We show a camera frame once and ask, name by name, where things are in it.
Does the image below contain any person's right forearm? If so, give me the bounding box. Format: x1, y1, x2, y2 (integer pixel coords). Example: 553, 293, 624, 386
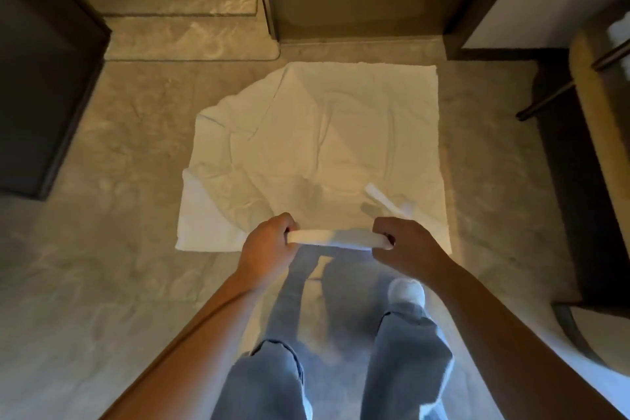
428, 262, 626, 420

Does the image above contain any white sneaker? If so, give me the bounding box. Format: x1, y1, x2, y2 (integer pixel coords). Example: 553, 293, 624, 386
387, 278, 427, 307

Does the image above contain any person's left hand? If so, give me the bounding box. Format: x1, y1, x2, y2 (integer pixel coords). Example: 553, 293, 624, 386
238, 211, 300, 287

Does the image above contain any person's left forearm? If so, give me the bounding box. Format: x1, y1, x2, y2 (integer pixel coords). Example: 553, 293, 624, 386
100, 272, 276, 420

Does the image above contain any metal shelf pole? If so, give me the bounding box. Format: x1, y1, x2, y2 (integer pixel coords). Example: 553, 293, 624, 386
515, 38, 630, 121

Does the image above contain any person's right hand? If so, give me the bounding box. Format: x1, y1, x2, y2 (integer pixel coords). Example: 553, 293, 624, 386
371, 217, 453, 283

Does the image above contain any brown baseboard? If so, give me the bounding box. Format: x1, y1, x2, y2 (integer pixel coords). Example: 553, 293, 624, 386
460, 46, 574, 62

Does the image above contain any dark glass door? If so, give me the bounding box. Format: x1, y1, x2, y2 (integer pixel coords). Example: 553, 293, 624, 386
0, 0, 113, 201

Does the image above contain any wooden shelf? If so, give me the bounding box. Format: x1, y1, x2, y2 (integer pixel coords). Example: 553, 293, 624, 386
568, 1, 630, 305

